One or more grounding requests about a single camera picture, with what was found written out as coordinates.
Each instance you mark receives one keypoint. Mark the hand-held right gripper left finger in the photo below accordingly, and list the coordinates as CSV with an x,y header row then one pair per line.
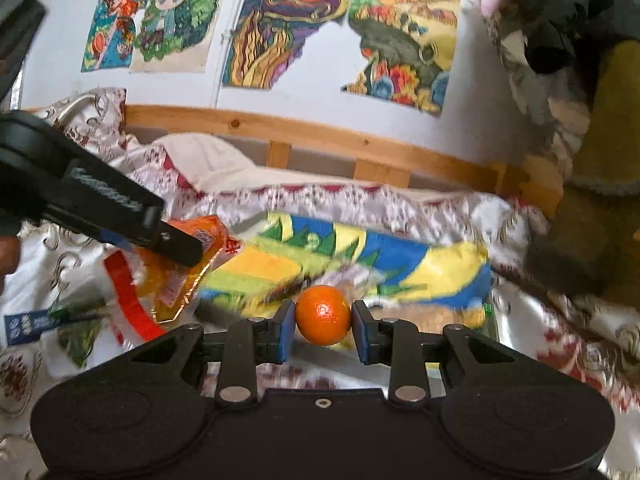
x,y
287,331

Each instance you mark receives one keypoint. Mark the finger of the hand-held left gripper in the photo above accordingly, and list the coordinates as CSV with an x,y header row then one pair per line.
x,y
177,245

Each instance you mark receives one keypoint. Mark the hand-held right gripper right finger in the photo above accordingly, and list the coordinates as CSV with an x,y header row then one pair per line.
x,y
361,334

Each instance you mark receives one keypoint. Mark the orange red bread bag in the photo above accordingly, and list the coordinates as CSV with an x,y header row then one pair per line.
x,y
170,282

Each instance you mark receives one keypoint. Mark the orange tangerine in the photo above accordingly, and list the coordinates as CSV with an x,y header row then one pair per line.
x,y
322,315

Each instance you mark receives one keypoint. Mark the green white snack packet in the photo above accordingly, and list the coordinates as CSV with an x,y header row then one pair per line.
x,y
80,331

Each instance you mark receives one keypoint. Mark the small blue packet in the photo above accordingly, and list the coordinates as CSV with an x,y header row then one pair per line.
x,y
25,327

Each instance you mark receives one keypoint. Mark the dinosaur drawing paper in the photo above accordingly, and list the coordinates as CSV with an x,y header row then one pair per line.
x,y
320,255

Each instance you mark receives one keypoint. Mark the white pillow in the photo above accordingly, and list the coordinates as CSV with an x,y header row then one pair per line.
x,y
210,160

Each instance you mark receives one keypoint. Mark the grey window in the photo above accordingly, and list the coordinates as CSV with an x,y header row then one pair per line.
x,y
20,35

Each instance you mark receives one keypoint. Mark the running orange-haired girl drawing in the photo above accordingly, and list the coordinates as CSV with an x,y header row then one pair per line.
x,y
107,30

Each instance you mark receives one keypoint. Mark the blond child drawing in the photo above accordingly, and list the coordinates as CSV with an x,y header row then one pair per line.
x,y
175,15

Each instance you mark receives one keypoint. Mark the swirly night sky drawing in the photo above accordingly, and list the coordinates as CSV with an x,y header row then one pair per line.
x,y
280,25

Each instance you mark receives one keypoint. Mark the olive brown garment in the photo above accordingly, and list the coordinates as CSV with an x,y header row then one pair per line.
x,y
605,170

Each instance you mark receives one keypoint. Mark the farm landscape drawing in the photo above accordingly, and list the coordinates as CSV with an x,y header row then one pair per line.
x,y
405,40

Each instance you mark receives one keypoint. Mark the black jacket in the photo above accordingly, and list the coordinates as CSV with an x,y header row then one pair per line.
x,y
565,5

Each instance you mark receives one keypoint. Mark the white wall pipe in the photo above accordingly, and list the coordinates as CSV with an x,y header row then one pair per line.
x,y
220,96

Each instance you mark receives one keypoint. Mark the wooden bed frame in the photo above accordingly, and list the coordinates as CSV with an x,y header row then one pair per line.
x,y
300,135

